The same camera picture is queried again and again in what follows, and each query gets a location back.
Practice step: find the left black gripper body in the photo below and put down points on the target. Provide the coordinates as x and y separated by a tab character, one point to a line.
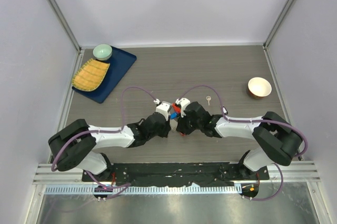
161	132

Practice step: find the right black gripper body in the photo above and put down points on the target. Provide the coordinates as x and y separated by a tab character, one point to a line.
188	125

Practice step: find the blue key tag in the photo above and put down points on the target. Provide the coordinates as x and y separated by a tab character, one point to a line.
174	115

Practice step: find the grey keyring holder red handle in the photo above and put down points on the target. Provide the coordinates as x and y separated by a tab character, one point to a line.
173	122

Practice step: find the red capped key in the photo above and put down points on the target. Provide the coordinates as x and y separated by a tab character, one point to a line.
176	108

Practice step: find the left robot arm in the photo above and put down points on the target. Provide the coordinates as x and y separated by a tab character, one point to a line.
73	146

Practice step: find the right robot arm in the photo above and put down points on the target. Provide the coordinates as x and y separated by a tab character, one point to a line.
278	141

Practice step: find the silver key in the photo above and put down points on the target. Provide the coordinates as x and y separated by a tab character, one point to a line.
208	98

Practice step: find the black key fob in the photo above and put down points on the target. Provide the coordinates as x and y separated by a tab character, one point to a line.
224	110

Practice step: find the white brown bowl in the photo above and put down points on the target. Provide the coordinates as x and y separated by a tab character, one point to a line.
258	87

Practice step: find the blue tray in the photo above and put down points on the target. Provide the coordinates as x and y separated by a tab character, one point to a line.
120	62

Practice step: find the yellow woven mat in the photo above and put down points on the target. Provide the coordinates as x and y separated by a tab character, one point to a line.
90	76

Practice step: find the green ceramic bowl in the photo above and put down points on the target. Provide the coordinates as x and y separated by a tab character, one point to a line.
102	52

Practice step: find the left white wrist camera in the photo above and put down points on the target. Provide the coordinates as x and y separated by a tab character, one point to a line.
163	108

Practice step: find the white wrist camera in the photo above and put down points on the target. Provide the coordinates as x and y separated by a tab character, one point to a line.
163	108
182	104

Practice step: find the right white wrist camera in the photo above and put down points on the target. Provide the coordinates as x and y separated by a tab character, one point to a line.
182	104

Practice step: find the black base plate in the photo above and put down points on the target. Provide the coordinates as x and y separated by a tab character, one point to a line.
204	174

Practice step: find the slotted cable duct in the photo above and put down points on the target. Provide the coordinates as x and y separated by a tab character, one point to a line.
93	189

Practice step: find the right aluminium frame post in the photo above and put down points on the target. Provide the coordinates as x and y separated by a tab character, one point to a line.
276	26

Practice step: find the aluminium frame post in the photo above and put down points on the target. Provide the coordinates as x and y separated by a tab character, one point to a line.
63	22
276	26

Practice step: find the left aluminium frame post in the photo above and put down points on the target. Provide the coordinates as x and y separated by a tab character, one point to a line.
63	22

